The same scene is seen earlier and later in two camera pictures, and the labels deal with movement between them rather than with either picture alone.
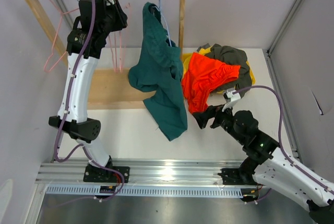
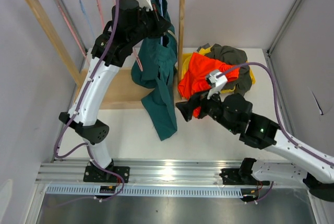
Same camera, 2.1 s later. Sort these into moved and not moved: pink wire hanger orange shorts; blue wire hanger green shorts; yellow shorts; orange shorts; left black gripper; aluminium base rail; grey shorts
Moved: left black gripper; blue wire hanger green shorts; pink wire hanger orange shorts
Not moved: grey shorts; orange shorts; yellow shorts; aluminium base rail
